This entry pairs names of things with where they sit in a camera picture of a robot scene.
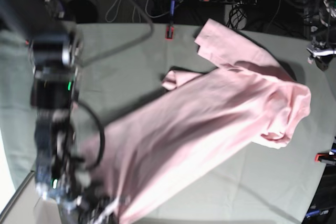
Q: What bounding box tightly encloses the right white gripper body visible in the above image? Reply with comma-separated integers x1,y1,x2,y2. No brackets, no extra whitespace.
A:
57,193,121,223

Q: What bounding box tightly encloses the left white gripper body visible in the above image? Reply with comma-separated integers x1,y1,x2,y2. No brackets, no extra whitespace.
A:
307,41,335,71

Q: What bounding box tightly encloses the pink t-shirt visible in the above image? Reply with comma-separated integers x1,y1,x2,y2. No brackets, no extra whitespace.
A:
80,19,311,223

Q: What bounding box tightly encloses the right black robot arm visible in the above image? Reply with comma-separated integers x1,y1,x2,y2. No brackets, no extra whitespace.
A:
1,0,118,223

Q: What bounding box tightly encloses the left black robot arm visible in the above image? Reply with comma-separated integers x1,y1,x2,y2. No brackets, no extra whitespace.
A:
304,0,335,71

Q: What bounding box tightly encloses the right red black clamp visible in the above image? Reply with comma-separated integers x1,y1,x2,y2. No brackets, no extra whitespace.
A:
314,150,336,166

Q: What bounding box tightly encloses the red black clamp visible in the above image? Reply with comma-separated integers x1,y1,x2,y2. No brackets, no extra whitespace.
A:
165,0,175,40
314,150,336,166

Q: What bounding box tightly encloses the middle red black clamp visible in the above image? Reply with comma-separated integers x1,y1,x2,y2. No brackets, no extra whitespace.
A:
165,0,175,40

